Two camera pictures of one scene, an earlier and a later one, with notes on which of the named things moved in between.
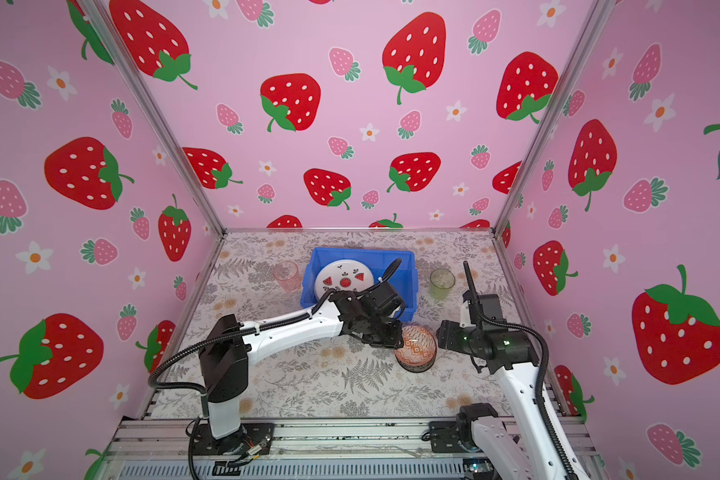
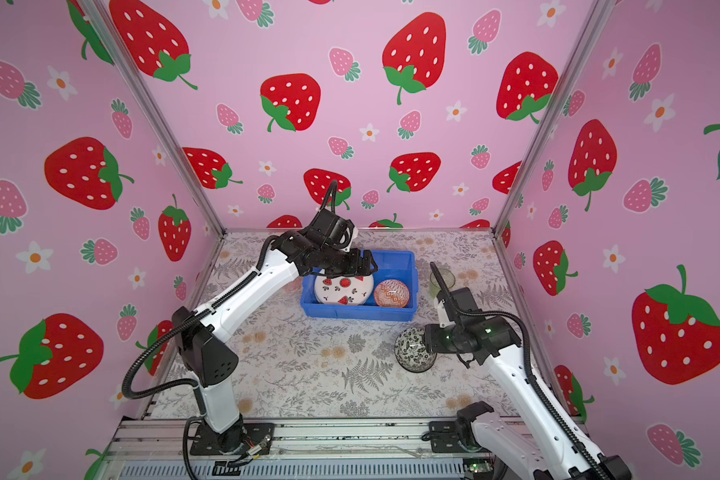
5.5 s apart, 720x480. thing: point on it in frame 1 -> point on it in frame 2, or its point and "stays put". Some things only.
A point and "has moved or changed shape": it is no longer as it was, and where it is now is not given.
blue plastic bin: (404, 275) stays put
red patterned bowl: (419, 349) has moved or changed shape
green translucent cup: (441, 283) stays put
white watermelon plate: (345, 274) stays put
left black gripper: (394, 341) -> (354, 260)
